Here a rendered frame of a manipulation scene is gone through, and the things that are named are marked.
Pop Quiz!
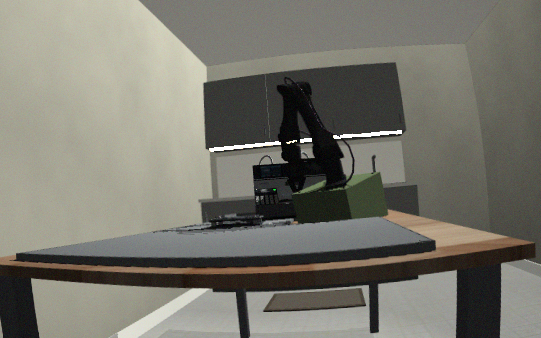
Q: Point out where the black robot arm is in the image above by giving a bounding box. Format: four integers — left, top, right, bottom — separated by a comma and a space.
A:
277, 81, 347, 190

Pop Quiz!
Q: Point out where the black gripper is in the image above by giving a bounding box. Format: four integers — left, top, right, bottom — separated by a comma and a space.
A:
287, 158, 306, 193

